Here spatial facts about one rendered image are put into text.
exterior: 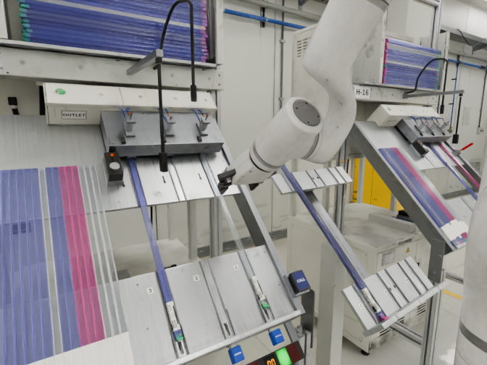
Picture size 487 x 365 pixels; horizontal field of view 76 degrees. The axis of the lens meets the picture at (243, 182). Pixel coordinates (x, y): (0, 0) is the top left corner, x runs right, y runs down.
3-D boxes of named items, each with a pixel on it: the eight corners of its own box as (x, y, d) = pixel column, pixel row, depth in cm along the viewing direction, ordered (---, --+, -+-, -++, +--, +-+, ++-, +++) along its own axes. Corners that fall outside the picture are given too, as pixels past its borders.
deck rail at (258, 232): (293, 319, 83) (306, 312, 79) (288, 321, 82) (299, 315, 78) (208, 127, 116) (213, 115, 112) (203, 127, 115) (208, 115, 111)
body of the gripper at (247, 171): (279, 140, 74) (257, 163, 82) (242, 140, 68) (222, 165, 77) (290, 167, 71) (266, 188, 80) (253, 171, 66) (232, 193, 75)
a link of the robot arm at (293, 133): (290, 140, 72) (255, 128, 69) (327, 104, 61) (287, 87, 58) (292, 171, 68) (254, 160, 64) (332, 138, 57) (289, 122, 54)
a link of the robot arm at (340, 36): (398, 20, 58) (315, 154, 73) (330, -21, 52) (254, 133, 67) (430, 28, 51) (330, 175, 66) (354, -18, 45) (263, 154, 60)
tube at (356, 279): (383, 319, 76) (386, 318, 75) (380, 321, 75) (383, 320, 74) (281, 164, 99) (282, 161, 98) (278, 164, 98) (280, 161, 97)
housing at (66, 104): (206, 137, 114) (217, 108, 104) (48, 140, 89) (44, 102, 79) (198, 122, 118) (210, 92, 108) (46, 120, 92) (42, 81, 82)
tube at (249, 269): (267, 308, 77) (269, 306, 76) (262, 309, 76) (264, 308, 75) (202, 152, 100) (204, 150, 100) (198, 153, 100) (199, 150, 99)
